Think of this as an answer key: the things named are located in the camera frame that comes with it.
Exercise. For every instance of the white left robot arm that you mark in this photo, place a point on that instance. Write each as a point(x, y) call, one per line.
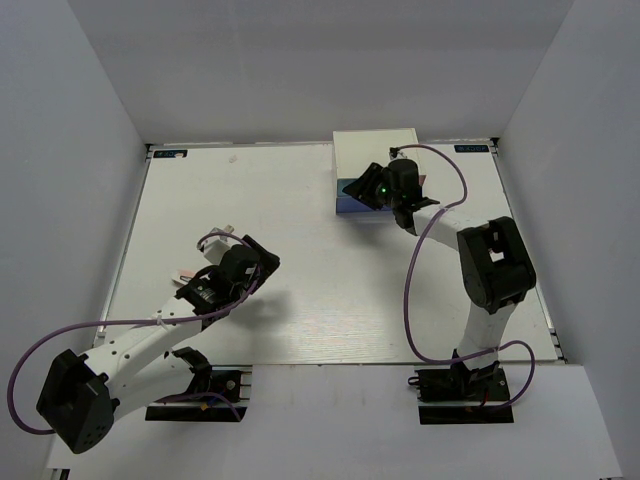
point(85, 394)

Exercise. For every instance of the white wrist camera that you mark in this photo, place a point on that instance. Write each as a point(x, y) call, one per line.
point(215, 244)
point(396, 153)

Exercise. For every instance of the light blue small drawer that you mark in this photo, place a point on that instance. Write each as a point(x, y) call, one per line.
point(341, 184)

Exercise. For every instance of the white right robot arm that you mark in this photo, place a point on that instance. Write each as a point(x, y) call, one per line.
point(496, 270)

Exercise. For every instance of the white drawer cabinet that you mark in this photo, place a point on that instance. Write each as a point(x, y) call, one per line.
point(355, 150)

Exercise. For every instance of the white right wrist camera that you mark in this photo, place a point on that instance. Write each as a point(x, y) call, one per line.
point(396, 153)

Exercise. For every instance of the left blue table label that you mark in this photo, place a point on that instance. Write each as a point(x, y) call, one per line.
point(170, 154)

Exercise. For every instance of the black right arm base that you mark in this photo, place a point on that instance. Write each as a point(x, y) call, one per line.
point(444, 399)

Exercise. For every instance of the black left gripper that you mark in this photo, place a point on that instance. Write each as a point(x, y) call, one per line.
point(267, 264)

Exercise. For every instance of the blue wide drawer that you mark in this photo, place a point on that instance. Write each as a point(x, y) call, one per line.
point(348, 205)

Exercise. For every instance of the pink eraser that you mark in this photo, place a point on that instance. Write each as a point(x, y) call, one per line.
point(182, 276)

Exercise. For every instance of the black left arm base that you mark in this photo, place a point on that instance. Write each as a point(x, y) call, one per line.
point(220, 396)

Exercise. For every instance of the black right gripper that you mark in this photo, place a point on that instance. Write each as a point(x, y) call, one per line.
point(363, 188)

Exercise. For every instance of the blue table label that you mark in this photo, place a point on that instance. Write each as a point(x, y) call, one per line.
point(471, 148)
point(170, 154)

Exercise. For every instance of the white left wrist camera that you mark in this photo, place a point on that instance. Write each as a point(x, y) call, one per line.
point(215, 244)

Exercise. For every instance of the right blue table label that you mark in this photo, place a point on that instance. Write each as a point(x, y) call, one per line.
point(471, 148)

